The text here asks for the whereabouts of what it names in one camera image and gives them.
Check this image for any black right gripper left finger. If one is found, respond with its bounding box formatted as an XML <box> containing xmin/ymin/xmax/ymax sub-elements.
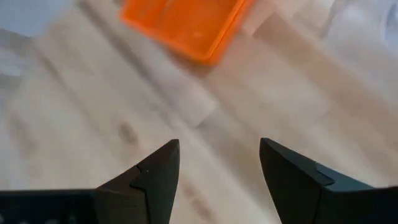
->
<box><xmin>94</xmin><ymin>138</ymin><xmax>181</xmax><ymax>224</ymax></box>

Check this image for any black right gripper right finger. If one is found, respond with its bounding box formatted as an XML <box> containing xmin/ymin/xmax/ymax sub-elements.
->
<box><xmin>259</xmin><ymin>137</ymin><xmax>377</xmax><ymax>224</ymax></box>

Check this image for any orange plastic basket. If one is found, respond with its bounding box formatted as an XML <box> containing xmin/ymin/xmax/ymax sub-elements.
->
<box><xmin>119</xmin><ymin>0</ymin><xmax>257</xmax><ymax>66</ymax></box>

